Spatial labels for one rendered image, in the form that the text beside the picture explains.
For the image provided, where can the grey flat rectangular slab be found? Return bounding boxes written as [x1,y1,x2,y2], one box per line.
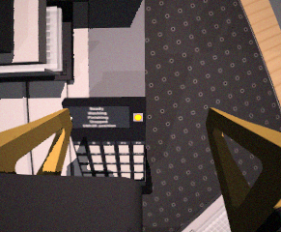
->
[176,191,224,232]

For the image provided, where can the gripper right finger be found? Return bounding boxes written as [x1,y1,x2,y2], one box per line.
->
[206,108,281,232]

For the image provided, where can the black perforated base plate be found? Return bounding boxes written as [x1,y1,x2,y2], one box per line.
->
[141,0,281,232]

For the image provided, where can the light grey machine housing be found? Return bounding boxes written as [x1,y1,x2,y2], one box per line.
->
[0,0,146,186]

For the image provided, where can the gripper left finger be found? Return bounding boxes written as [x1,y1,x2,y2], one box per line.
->
[0,108,72,176]

